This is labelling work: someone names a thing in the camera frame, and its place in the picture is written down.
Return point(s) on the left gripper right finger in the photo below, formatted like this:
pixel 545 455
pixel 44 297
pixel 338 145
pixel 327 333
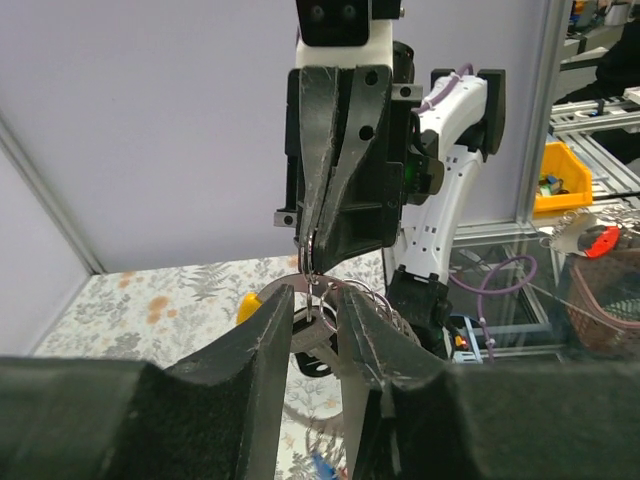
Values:
pixel 381 458

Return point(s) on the yellow parts bin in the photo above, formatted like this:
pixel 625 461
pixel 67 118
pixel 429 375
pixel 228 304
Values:
pixel 564 182

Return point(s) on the silver key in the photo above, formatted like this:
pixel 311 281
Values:
pixel 308 334

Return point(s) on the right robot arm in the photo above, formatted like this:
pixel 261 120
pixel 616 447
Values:
pixel 459 124

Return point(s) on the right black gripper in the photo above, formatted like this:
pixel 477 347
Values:
pixel 348 133

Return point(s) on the dark blue key tag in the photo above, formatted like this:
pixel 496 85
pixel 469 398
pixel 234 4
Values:
pixel 311 367

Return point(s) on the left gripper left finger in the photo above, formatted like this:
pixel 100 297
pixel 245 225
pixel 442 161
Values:
pixel 226 399

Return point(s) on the yellow key tag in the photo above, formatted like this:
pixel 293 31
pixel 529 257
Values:
pixel 248 306

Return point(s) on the metal spiral keyring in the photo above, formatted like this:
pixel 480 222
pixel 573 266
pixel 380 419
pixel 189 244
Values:
pixel 369 337

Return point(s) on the brown wicker basket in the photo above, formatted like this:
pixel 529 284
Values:
pixel 603 299

